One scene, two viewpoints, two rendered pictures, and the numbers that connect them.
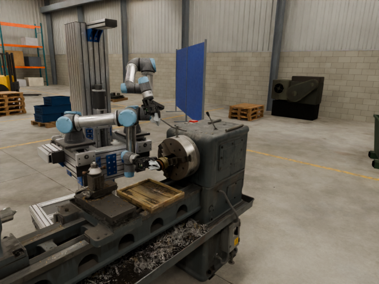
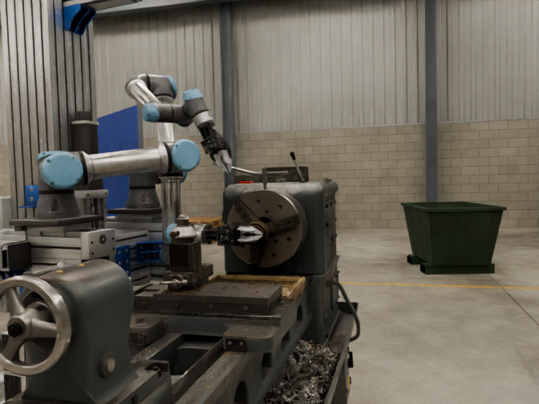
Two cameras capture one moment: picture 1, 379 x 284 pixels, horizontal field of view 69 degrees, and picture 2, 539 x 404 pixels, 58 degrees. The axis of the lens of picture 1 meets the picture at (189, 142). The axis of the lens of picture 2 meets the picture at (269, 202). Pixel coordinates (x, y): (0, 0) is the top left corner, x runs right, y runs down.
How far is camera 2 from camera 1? 1.02 m
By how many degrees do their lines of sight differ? 28
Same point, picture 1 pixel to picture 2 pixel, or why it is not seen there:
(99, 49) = (82, 48)
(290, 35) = (246, 108)
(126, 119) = (187, 155)
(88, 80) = (64, 103)
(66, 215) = (150, 326)
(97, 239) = (267, 336)
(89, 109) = not seen: hidden behind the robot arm
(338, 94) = not seen: hidden behind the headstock
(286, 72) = (249, 165)
